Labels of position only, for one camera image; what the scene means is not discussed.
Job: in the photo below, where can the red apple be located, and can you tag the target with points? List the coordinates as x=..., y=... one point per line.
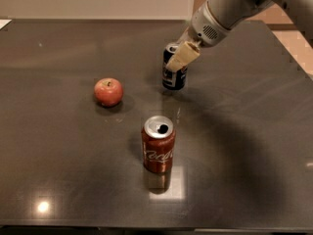
x=108, y=92

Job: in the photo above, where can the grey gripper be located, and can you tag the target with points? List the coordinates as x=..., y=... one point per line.
x=205, y=29

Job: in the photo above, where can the red coca-cola can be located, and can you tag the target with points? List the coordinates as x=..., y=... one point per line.
x=158, y=139

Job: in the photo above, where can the blue pepsi can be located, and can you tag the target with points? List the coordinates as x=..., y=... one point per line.
x=172, y=80

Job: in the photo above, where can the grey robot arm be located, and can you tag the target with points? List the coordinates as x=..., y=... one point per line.
x=231, y=12

